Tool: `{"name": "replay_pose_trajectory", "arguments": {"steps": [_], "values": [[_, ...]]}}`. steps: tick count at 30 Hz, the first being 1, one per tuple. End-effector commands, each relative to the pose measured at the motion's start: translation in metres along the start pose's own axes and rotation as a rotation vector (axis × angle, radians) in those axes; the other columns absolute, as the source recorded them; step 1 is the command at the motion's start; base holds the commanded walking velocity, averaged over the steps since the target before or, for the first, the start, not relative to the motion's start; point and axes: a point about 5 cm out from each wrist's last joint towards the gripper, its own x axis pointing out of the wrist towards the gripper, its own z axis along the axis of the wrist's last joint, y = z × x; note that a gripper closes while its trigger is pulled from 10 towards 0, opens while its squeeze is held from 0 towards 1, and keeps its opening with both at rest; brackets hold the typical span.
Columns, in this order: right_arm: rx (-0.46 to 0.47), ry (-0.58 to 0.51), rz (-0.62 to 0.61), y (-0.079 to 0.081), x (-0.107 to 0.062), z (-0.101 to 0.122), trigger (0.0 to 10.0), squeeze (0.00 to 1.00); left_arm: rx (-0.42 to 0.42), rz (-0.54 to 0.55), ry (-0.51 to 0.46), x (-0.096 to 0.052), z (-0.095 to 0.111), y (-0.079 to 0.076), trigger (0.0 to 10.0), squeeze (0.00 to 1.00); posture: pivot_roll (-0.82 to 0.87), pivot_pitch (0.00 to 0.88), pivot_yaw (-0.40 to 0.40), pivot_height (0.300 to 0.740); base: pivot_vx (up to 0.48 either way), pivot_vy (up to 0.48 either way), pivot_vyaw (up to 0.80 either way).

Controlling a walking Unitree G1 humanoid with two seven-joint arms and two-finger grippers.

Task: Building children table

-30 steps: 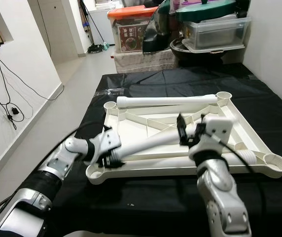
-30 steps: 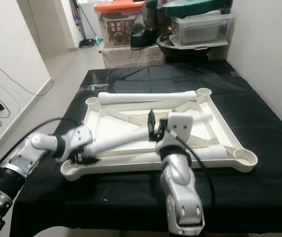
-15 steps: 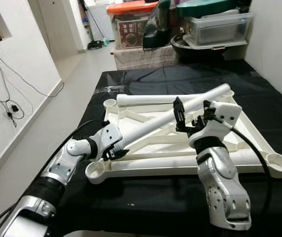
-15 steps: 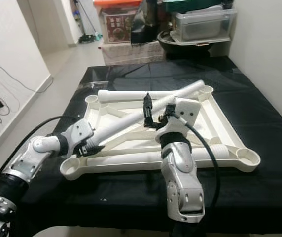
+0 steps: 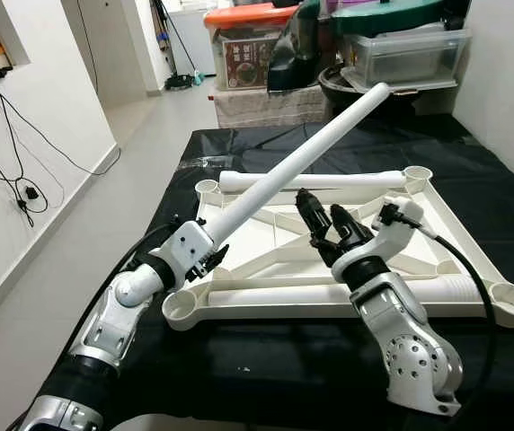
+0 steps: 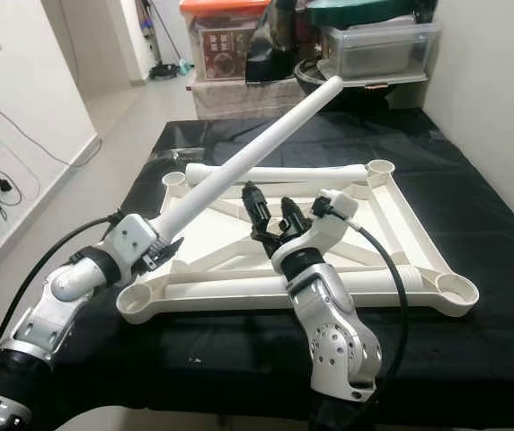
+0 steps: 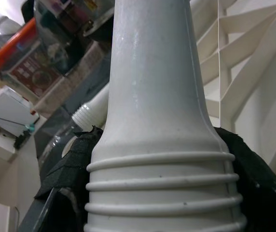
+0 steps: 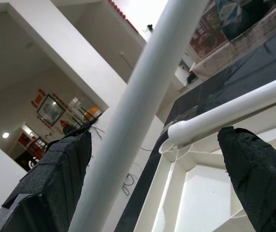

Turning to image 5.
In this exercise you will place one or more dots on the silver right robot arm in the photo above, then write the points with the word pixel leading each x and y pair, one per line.
pixel 401 332

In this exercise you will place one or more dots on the white plastic children table top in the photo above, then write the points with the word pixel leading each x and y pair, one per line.
pixel 248 242

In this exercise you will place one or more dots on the black table cloth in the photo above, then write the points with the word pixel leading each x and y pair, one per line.
pixel 239 368

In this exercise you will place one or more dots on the beige cloth covered bench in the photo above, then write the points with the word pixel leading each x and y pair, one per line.
pixel 266 108

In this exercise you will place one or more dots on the orange lid storage box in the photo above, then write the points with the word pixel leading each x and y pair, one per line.
pixel 248 54

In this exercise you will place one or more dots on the clear plastic storage box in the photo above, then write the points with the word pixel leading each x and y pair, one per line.
pixel 410 58

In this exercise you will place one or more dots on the black floor mop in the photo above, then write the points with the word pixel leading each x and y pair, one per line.
pixel 178 83

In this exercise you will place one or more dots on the black power adapter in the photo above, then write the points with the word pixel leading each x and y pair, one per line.
pixel 31 192

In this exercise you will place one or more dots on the dark green round lid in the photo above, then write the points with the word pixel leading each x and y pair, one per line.
pixel 401 13

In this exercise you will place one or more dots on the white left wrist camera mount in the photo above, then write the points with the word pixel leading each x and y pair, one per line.
pixel 185 251

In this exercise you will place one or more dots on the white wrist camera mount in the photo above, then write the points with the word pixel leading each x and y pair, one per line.
pixel 185 251
pixel 392 224

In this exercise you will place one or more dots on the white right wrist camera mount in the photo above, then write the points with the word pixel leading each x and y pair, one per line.
pixel 392 224

